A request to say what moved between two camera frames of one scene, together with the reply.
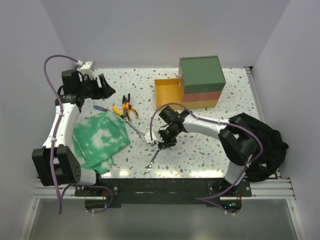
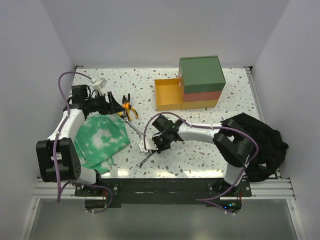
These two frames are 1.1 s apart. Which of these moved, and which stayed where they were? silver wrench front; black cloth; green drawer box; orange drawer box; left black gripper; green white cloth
Moved: silver wrench front; left black gripper
Stayed: orange drawer box; black cloth; green drawer box; green white cloth
